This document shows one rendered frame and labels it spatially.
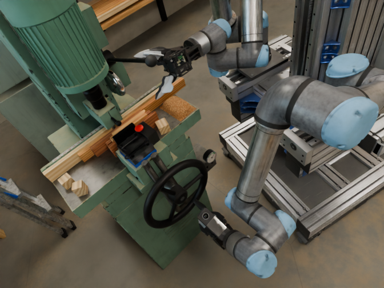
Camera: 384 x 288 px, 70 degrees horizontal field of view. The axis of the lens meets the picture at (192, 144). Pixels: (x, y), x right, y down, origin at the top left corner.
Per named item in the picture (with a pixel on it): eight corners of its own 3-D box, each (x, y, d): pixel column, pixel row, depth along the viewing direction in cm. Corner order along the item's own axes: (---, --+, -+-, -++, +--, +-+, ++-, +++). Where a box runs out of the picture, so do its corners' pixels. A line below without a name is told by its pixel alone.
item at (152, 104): (84, 162, 105) (79, 156, 102) (82, 160, 106) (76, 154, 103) (186, 86, 123) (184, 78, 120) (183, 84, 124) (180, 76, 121)
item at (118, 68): (115, 94, 119) (103, 71, 110) (107, 88, 123) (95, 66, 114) (132, 82, 122) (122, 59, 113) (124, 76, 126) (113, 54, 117)
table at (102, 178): (93, 238, 91) (84, 231, 87) (56, 186, 108) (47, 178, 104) (218, 128, 111) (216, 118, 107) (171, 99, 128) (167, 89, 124)
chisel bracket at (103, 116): (110, 133, 102) (99, 117, 95) (92, 117, 110) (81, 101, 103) (126, 121, 104) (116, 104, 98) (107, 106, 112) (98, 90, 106)
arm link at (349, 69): (333, 76, 106) (341, 44, 96) (370, 89, 98) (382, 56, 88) (315, 94, 102) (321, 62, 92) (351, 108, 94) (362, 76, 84)
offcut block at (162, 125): (171, 130, 107) (168, 124, 104) (161, 135, 106) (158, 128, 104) (167, 123, 110) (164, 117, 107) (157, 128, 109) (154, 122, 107)
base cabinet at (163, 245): (163, 271, 162) (114, 220, 109) (112, 211, 195) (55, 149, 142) (215, 217, 177) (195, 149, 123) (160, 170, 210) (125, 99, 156)
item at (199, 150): (206, 174, 134) (203, 165, 128) (188, 162, 141) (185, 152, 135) (217, 163, 137) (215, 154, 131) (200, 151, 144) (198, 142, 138)
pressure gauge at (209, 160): (208, 168, 128) (206, 158, 122) (203, 164, 130) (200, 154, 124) (218, 159, 130) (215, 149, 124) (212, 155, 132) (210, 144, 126)
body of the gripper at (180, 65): (170, 56, 82) (199, 37, 86) (155, 55, 88) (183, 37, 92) (179, 79, 86) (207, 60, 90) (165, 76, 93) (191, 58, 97)
